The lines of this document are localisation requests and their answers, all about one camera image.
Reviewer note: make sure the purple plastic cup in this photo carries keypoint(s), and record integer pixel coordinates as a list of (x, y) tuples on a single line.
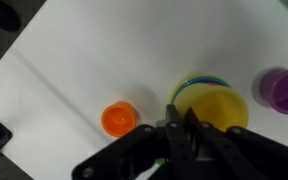
[(285, 92)]

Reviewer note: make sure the black rounded object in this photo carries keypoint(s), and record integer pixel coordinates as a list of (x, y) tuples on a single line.
[(2, 15)]

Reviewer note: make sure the orange plastic cup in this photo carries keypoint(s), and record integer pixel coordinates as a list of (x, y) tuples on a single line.
[(119, 119)]

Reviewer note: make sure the lime plastic cup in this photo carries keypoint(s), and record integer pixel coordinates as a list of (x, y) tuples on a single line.
[(176, 90)]

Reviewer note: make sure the yellow plastic cup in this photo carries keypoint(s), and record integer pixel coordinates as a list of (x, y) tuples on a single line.
[(220, 107)]

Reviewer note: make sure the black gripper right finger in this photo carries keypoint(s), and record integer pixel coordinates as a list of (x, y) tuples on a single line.
[(244, 153)]

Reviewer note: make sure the blue plastic cup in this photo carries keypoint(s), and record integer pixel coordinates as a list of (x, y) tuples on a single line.
[(200, 80)]

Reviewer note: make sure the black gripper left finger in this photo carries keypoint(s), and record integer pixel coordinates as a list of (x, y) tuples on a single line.
[(134, 150)]

